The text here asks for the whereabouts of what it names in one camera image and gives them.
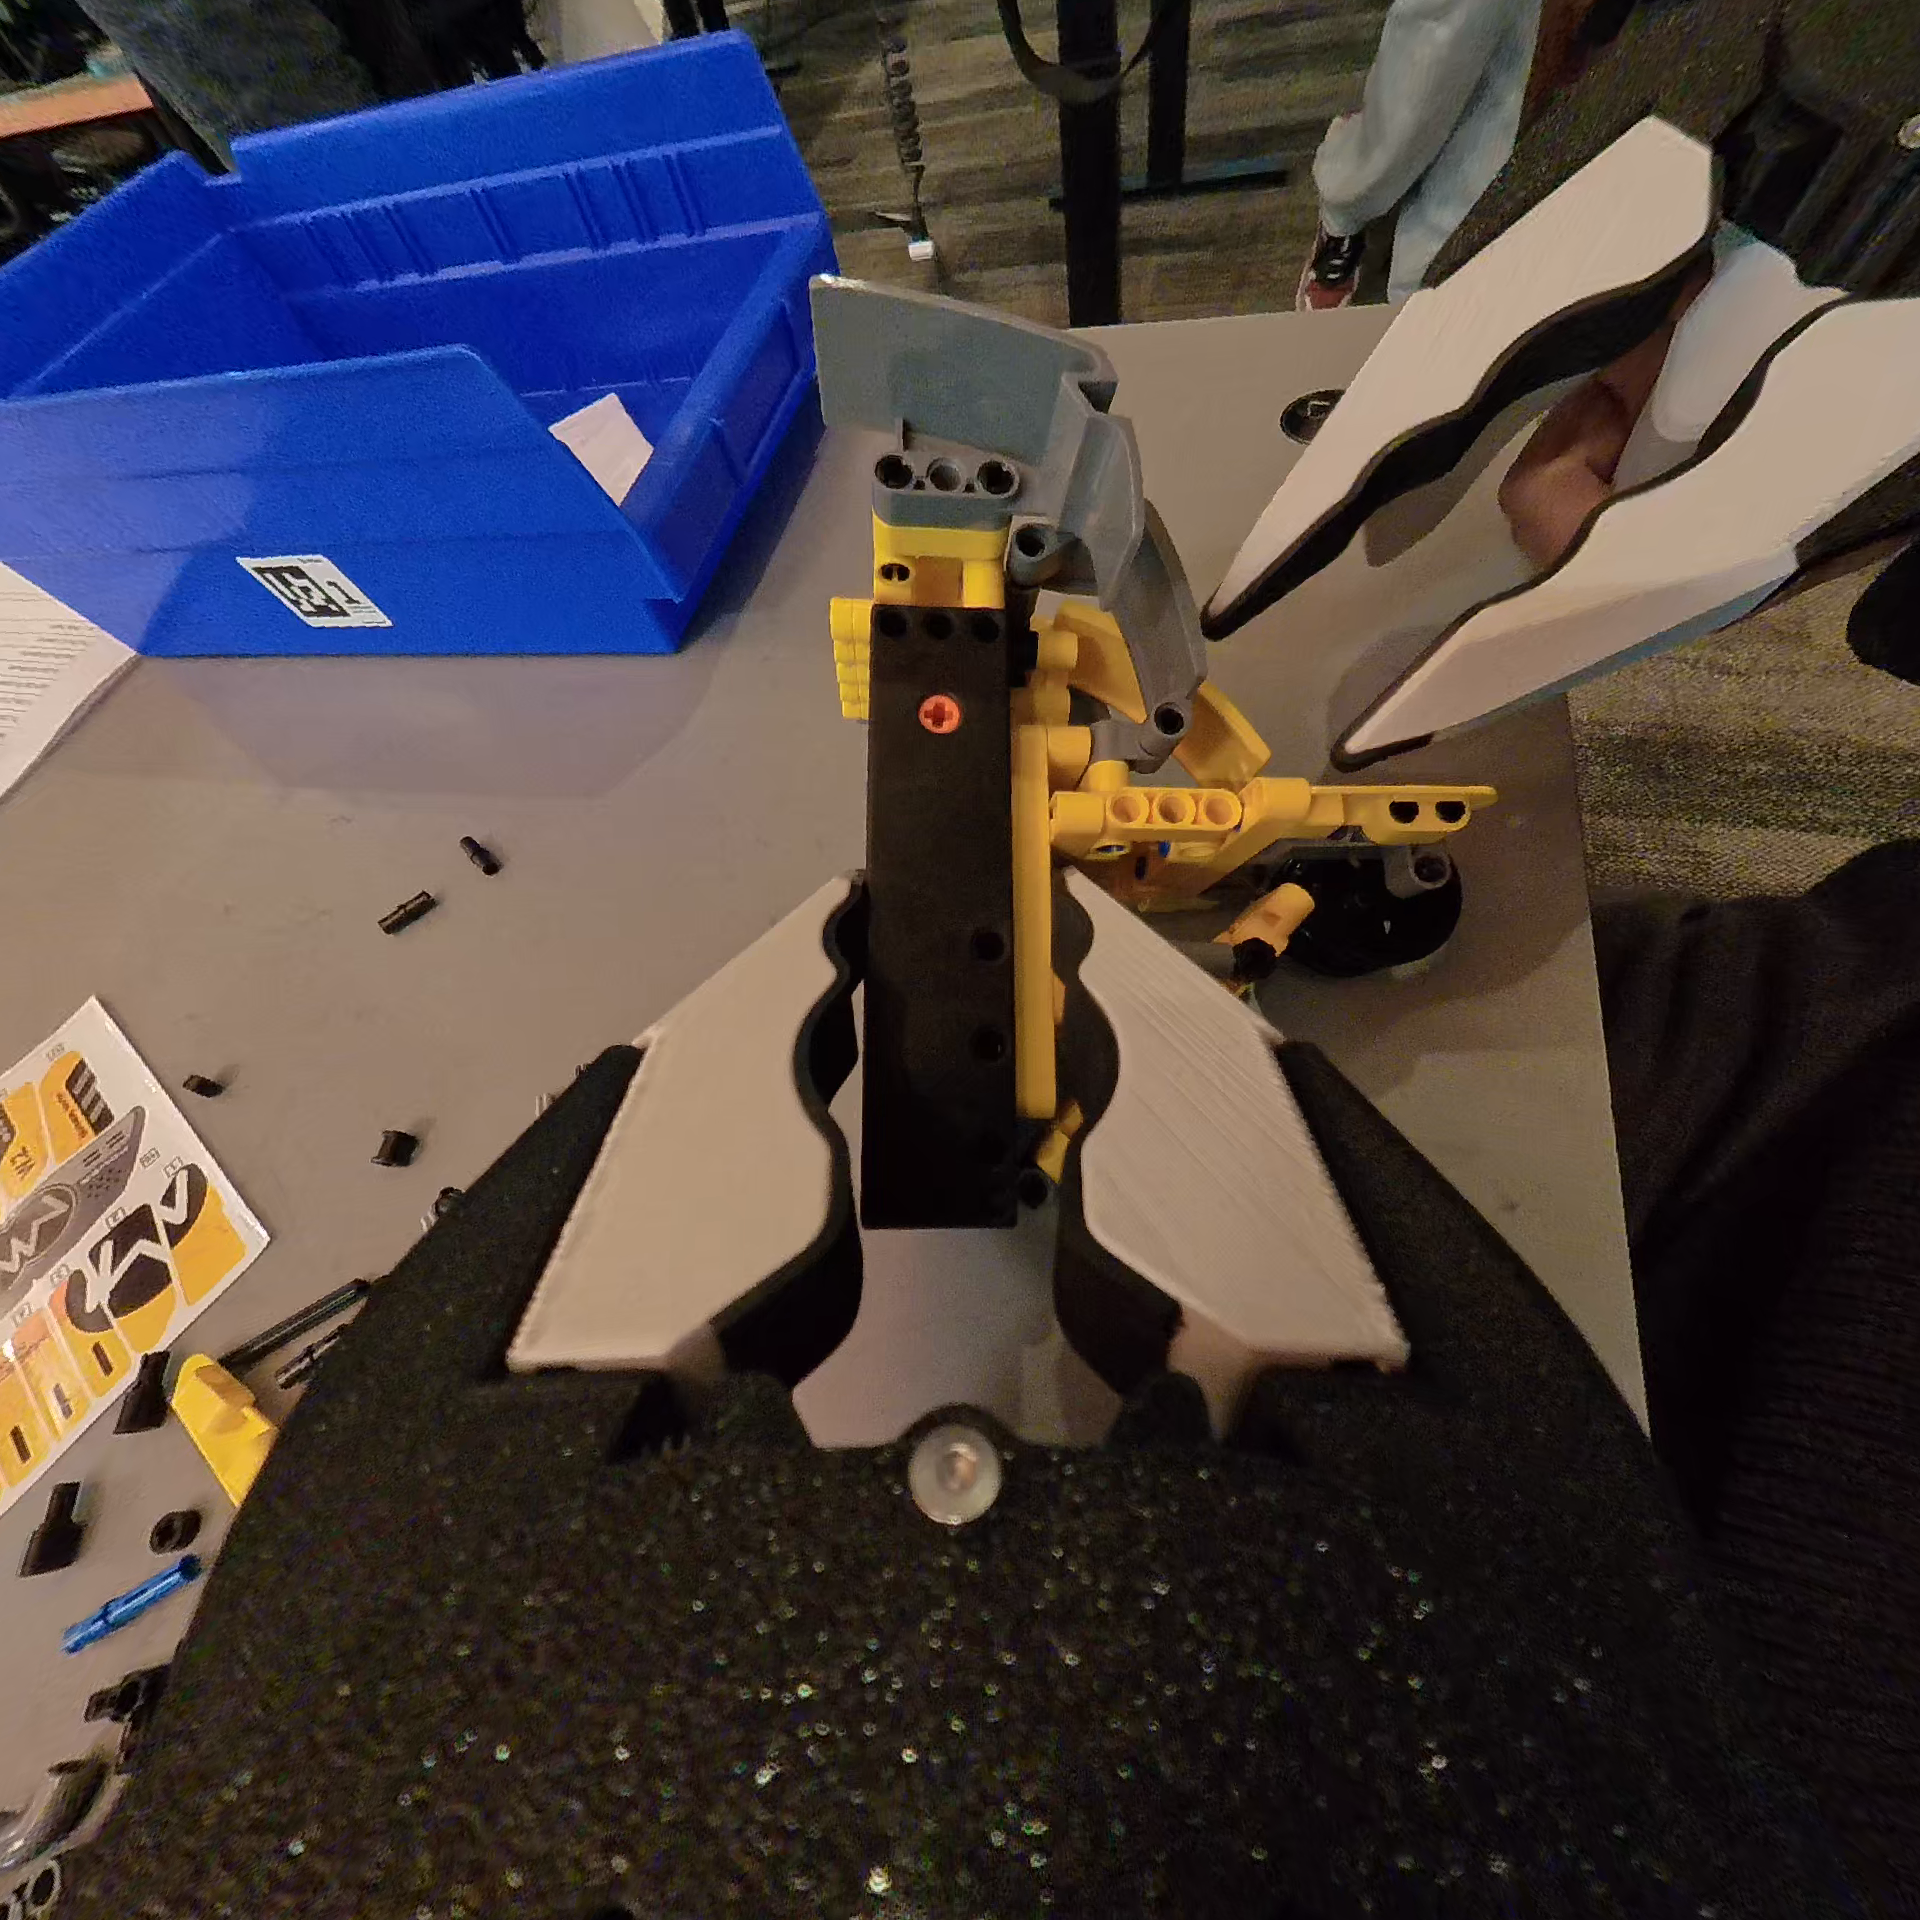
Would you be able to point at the person's right hand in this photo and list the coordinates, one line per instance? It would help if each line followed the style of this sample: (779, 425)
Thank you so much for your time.
(1575, 451)

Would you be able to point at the white paper slip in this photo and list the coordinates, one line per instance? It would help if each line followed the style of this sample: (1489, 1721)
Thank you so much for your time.
(600, 447)

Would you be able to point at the printed paper sheet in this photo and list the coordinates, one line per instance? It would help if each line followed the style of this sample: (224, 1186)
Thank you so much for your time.
(53, 674)

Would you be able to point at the black bush connector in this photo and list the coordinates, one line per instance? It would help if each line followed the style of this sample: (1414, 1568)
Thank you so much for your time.
(392, 1148)

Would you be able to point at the short black connector pin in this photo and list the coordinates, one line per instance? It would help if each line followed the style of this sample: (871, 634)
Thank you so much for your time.
(480, 855)

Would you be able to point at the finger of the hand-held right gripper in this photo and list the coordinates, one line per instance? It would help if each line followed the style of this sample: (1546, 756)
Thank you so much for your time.
(1724, 555)
(1501, 301)

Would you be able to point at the pile of brick parts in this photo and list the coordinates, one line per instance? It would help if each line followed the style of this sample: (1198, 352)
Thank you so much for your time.
(219, 1419)

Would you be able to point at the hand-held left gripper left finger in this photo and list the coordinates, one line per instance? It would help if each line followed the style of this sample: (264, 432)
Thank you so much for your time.
(691, 1201)

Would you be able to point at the black desk leg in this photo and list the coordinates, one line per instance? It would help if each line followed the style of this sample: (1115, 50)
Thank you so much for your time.
(1093, 151)

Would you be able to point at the yellow brick vehicle model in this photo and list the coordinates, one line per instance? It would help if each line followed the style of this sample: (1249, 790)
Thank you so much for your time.
(944, 900)

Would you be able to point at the yellow black sticker sheet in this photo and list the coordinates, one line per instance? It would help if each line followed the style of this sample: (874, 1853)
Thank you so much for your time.
(134, 1201)

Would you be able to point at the round black table grommet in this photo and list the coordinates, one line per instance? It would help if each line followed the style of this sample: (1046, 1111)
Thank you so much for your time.
(1309, 416)

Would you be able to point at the blue plastic bin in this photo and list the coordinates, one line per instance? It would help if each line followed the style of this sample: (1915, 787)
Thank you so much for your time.
(375, 495)

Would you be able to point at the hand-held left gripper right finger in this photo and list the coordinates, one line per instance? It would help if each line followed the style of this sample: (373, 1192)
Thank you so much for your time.
(1238, 1201)

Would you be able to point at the long black connector pin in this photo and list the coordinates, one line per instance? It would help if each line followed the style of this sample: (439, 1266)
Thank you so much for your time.
(408, 915)

